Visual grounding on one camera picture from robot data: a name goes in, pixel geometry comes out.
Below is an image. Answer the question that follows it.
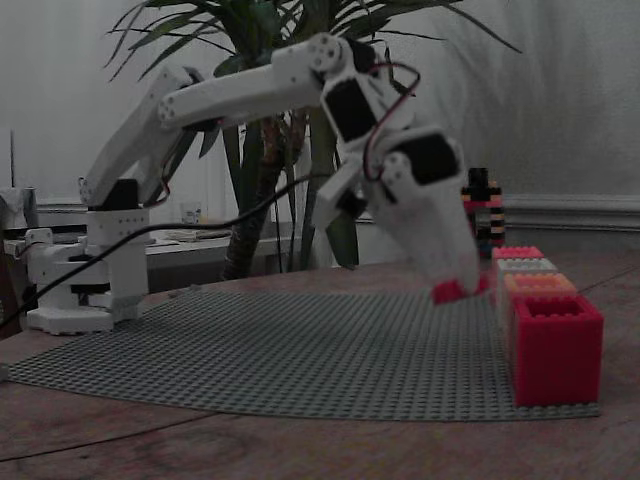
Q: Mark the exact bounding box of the small red brick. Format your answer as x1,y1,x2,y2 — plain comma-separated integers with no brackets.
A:
431,276,492,305

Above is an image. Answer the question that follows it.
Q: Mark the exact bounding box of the pink brick stack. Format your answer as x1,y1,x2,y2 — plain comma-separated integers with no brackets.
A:
491,245,546,260

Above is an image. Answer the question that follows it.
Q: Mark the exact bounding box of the black red brick tower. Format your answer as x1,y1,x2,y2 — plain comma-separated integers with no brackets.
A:
461,167,504,259

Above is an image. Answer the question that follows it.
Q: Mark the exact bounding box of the white brick stack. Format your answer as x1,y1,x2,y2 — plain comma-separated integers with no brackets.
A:
494,256,560,277

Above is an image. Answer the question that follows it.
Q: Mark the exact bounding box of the orange brick stack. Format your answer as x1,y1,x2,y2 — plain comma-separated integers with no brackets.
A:
501,272,580,362

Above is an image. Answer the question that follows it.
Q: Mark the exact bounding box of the large red brick stack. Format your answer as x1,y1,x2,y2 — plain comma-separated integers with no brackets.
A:
513,293,605,408

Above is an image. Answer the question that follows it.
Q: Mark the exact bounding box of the grey studded baseplate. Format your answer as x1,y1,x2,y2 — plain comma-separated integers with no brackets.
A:
7,287,604,424

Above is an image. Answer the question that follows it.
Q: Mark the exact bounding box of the green palm house plant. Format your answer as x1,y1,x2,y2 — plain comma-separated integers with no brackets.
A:
103,0,524,281

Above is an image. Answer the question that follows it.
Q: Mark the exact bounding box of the white low bench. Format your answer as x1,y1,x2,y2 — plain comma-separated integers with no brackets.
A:
143,233,302,275

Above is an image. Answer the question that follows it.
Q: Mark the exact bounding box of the grey crumpled cloth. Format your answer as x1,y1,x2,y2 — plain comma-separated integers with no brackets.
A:
0,185,40,232

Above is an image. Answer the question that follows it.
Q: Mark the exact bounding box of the red servo wire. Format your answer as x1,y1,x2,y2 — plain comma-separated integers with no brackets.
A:
361,47,422,182

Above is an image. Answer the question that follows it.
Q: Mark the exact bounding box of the black camera cable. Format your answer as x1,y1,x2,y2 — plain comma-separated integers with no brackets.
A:
0,174,317,332

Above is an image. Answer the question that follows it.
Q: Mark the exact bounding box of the thin dark cable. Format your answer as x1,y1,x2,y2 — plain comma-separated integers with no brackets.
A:
0,422,132,462

